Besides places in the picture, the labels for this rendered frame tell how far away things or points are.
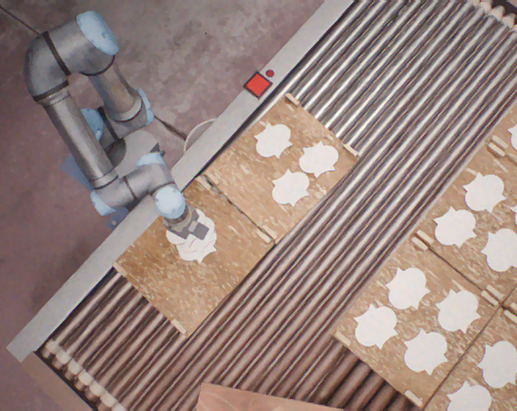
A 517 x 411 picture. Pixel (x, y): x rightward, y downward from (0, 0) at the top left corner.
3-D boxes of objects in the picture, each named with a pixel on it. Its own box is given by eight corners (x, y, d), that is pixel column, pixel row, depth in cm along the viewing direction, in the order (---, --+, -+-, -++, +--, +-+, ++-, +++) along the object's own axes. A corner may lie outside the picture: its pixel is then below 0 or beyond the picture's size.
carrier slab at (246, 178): (203, 174, 207) (202, 173, 205) (286, 94, 213) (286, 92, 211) (276, 245, 199) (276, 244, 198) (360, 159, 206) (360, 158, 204)
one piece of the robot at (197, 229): (193, 240, 169) (201, 251, 184) (209, 212, 170) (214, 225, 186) (156, 220, 170) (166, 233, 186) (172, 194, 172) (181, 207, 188)
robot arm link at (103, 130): (70, 133, 197) (56, 116, 184) (108, 114, 198) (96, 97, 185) (86, 163, 194) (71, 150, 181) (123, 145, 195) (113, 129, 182)
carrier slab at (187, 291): (112, 265, 200) (111, 264, 198) (198, 176, 206) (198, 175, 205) (188, 338, 193) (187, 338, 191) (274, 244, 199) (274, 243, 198)
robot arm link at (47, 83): (-3, 55, 141) (103, 225, 161) (40, 34, 142) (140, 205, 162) (4, 50, 151) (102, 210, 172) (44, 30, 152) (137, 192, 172)
